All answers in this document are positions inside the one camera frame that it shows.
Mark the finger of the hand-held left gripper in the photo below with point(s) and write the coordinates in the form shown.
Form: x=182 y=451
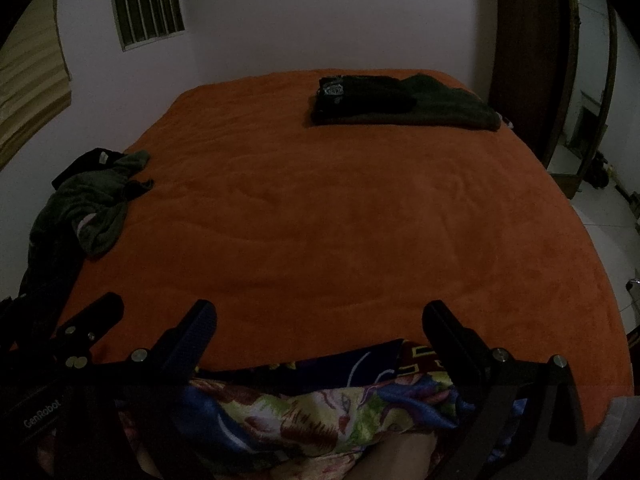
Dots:
x=95 y=315

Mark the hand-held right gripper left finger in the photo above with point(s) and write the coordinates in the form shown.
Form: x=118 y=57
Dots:
x=195 y=325

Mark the brown wooden wardrobe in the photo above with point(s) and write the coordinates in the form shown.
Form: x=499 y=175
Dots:
x=530 y=60

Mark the dark green garment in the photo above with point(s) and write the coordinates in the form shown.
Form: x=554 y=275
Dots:
x=85 y=200

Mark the colourful printed shorts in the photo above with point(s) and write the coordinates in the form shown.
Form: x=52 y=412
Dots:
x=300 y=410

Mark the white bedsheet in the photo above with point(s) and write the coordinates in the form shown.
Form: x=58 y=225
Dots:
x=612 y=430

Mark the dark green sweater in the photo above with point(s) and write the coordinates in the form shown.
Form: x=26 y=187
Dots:
x=450 y=105

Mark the beige striped curtain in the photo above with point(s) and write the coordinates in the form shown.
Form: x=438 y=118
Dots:
x=25 y=90

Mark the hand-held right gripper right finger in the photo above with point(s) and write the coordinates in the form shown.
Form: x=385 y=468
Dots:
x=445 y=330

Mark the person's bare leg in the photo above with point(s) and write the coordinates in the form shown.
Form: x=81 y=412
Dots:
x=400 y=457

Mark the dark shoes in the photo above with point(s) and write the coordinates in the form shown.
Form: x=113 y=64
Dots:
x=597 y=170

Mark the barred window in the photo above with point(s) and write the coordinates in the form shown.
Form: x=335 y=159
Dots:
x=145 y=0

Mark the black printed garment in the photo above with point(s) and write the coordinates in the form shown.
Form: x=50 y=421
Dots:
x=360 y=95

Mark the dark cloth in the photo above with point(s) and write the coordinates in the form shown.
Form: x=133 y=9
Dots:
x=50 y=275

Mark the orange blanket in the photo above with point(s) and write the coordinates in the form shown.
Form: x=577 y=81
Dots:
x=325 y=210

